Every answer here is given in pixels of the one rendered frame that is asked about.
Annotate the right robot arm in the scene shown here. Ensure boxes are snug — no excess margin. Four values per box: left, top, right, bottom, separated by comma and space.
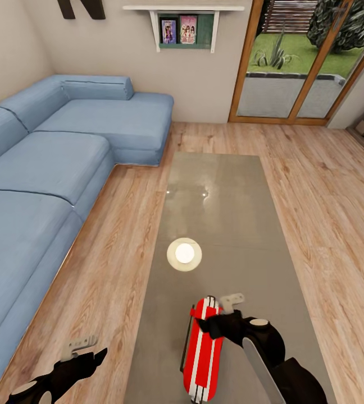
198, 293, 329, 404

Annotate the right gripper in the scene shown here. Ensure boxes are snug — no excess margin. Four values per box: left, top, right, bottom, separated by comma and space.
198, 309, 243, 342

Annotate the radio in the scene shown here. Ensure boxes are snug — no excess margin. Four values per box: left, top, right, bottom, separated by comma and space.
180, 296, 223, 404

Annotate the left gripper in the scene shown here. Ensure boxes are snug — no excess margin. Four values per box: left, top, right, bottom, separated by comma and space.
53, 348, 108, 393

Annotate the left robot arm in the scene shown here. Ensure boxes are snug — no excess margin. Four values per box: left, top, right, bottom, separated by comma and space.
5, 335, 108, 404

